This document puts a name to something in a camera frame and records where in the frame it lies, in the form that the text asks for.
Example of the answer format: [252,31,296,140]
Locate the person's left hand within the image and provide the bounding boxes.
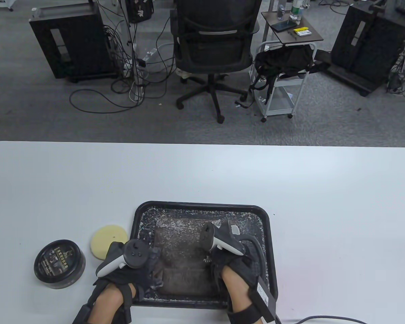
[94,242,164,301]

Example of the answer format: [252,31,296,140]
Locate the person's right hand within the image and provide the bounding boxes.
[208,250,267,287]

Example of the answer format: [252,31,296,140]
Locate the brown leather bag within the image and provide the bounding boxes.
[152,219,230,297]

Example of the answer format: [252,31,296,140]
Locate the black leather care cream tin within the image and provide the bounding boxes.
[34,240,86,290]

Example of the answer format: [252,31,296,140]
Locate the black forearm sensor box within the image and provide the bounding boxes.
[248,282,277,321]

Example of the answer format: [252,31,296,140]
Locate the person's left forearm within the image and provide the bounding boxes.
[73,282,137,324]

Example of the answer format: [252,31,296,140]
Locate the person's right forearm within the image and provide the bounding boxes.
[219,267,280,324]

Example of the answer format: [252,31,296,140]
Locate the black hanging bag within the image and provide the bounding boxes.
[126,0,154,23]

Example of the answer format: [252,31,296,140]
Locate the left black white controller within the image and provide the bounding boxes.
[95,239,152,278]

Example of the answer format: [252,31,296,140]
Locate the black white controller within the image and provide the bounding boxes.
[95,239,152,278]
[200,221,246,257]

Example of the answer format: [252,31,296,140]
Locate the right black white controller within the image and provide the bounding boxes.
[200,221,246,257]

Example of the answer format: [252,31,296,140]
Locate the yellow round sponge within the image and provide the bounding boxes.
[90,225,129,261]

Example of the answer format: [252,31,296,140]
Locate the black plastic tray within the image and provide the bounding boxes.
[127,202,278,311]

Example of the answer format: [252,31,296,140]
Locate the white rolling cart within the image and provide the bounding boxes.
[251,40,316,123]

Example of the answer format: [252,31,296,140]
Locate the black backpack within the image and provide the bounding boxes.
[250,45,331,102]

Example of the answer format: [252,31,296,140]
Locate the black office chair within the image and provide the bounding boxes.
[170,0,260,124]

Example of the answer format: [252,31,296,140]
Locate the black computer tower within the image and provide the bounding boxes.
[29,2,118,83]
[326,0,405,97]

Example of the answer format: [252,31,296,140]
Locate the small brown side table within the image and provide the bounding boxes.
[261,11,324,44]

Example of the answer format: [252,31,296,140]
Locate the white desk leg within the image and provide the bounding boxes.
[120,0,145,88]

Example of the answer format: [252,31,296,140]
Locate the black tablet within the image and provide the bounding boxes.
[271,20,297,32]

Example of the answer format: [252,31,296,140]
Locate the green label bottle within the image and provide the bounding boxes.
[289,0,305,25]

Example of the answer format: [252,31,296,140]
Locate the black right wrist strap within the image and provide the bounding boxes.
[228,309,262,324]

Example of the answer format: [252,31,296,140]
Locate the grey glove cable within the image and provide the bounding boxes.
[273,315,372,324]

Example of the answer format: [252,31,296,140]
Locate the black floor cable loop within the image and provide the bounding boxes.
[69,88,145,113]

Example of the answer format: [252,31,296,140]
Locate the tangle of black cables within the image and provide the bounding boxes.
[386,44,405,98]

